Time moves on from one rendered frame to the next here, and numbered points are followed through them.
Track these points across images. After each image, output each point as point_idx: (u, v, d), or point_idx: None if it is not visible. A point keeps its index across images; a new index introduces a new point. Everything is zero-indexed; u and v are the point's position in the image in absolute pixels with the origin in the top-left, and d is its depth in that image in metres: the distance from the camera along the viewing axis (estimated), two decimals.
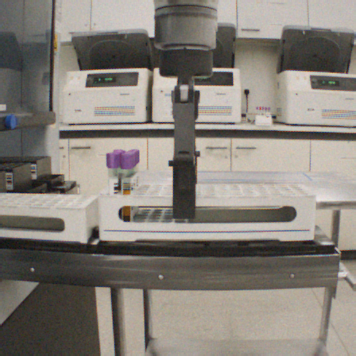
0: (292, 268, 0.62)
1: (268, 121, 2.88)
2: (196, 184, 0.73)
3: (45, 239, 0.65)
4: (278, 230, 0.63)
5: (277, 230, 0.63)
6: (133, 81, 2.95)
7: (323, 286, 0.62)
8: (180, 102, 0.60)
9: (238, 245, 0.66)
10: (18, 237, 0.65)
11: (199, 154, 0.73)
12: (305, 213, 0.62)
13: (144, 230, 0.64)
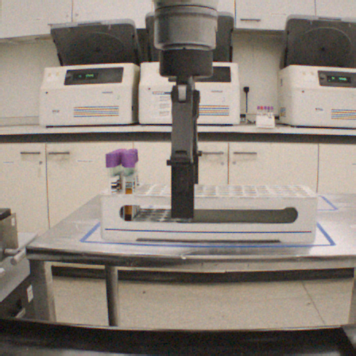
0: None
1: (270, 123, 2.52)
2: (198, 183, 0.73)
3: None
4: (279, 231, 0.62)
5: (279, 232, 0.62)
6: (117, 77, 2.58)
7: None
8: (179, 101, 0.60)
9: None
10: None
11: (200, 153, 0.73)
12: (307, 214, 0.62)
13: (145, 230, 0.64)
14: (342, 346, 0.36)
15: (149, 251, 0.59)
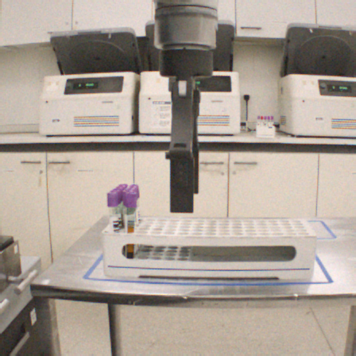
0: None
1: (270, 133, 2.52)
2: (199, 176, 0.74)
3: None
4: (278, 269, 0.63)
5: (277, 269, 0.63)
6: (117, 87, 2.59)
7: None
8: (179, 97, 0.60)
9: None
10: None
11: (200, 146, 0.74)
12: (305, 253, 0.62)
13: (146, 267, 0.65)
14: None
15: (152, 290, 0.60)
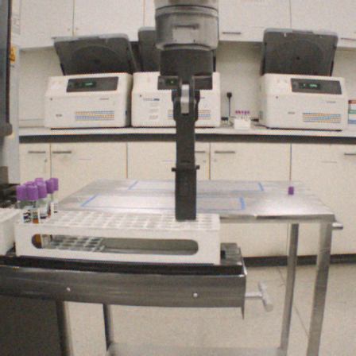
0: (195, 288, 0.63)
1: (247, 125, 2.89)
2: (175, 199, 0.68)
3: None
4: (179, 263, 0.64)
5: (179, 263, 0.64)
6: (112, 86, 2.96)
7: (230, 307, 0.63)
8: None
9: (288, 191, 1.14)
10: None
11: (172, 168, 0.67)
12: (208, 247, 0.64)
13: (54, 257, 0.65)
14: None
15: (123, 210, 0.97)
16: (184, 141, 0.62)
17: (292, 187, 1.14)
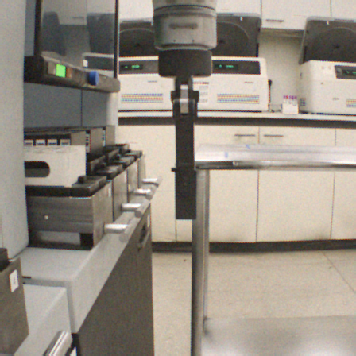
0: (45, 209, 0.62)
1: (295, 110, 2.86)
2: (175, 199, 0.68)
3: None
4: (34, 185, 0.64)
5: (34, 185, 0.64)
6: None
7: (79, 232, 0.63)
8: None
9: None
10: None
11: (172, 168, 0.66)
12: (58, 168, 0.64)
13: None
14: None
15: (276, 160, 0.94)
16: (183, 141, 0.62)
17: None
